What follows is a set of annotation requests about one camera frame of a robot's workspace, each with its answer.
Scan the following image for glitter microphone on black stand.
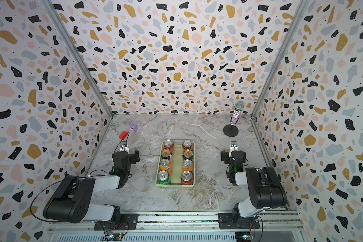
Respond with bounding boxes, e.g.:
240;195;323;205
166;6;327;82
223;100;245;137

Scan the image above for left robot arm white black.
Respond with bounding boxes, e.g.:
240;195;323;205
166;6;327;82
43;150;140;225

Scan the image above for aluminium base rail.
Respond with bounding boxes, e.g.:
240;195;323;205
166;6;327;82
46;209;308;242

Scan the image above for orange fanta can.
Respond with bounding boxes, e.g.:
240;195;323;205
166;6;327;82
182;159;194;172
159;159;172;175

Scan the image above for red small toy block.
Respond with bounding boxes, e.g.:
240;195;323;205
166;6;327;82
119;131;129;141

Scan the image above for light green perforated plastic basket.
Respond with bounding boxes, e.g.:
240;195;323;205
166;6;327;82
155;139;196;189

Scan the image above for red cola can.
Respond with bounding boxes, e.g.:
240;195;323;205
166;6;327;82
180;171;193;186
182;140;193;151
163;139;174;153

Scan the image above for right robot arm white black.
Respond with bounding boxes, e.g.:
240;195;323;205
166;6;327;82
218;150;287;228

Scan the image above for green Sprite can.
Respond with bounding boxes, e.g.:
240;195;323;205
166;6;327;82
157;170;170;185

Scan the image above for purple small toy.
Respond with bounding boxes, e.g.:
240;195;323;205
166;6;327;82
131;122;138;132

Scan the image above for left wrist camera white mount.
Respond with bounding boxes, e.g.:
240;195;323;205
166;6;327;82
119;142;130;153

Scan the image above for green herbal tea can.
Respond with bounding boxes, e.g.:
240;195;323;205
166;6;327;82
182;149;194;161
161;149;172;160

